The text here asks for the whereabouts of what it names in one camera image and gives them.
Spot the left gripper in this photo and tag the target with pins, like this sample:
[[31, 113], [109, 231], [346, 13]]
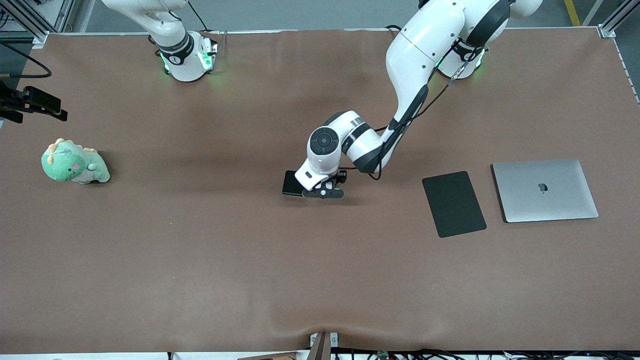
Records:
[[342, 176]]

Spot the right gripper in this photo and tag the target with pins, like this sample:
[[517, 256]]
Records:
[[36, 100]]

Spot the black phone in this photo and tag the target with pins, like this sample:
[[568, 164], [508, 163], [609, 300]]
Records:
[[290, 182]]

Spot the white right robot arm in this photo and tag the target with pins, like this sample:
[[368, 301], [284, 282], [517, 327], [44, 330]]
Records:
[[182, 60]]

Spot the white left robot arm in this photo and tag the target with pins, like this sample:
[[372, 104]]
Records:
[[420, 55]]

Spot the black mouse pad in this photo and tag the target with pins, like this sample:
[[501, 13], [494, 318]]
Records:
[[454, 205]]

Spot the green dinosaur plush toy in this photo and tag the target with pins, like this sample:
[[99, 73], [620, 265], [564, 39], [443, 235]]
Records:
[[65, 165]]

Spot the brown table cover sheet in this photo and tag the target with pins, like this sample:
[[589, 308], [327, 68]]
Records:
[[320, 275]]

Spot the small green circuit board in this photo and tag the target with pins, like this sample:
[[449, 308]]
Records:
[[383, 355]]

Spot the brown cardboard piece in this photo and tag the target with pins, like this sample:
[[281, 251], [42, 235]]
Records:
[[275, 357]]

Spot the silver laptop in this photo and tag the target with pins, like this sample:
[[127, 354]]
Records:
[[545, 192]]

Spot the aluminium frame strut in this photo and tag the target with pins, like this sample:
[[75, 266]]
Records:
[[612, 22], [40, 39]]

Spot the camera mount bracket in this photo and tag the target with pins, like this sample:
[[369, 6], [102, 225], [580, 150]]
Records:
[[320, 350]]

